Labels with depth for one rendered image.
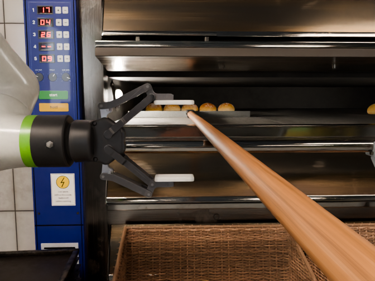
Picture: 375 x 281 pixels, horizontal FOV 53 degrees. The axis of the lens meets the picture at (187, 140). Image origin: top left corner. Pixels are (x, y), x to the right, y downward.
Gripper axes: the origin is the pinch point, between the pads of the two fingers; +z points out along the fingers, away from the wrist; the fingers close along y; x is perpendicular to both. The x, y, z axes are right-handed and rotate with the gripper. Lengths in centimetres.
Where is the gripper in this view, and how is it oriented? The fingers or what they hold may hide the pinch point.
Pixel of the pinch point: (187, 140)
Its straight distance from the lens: 66.7
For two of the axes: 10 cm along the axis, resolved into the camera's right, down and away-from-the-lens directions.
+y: 0.0, 9.9, 1.2
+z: 10.0, 0.0, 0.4
